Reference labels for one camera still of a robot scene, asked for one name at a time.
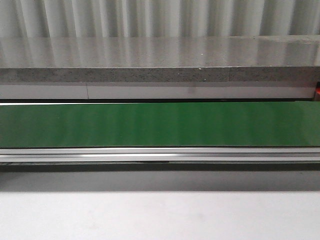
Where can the white pleated curtain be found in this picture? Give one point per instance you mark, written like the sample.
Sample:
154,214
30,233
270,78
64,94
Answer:
158,18

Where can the green conveyor belt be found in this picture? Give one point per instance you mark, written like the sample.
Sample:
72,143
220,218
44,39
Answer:
169,124

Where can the red object at right edge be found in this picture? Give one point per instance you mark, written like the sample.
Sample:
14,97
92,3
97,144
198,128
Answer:
317,93

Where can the aluminium conveyor frame rail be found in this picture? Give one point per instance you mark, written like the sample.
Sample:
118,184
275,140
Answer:
159,155

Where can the grey stone countertop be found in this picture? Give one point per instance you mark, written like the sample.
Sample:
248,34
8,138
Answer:
272,68

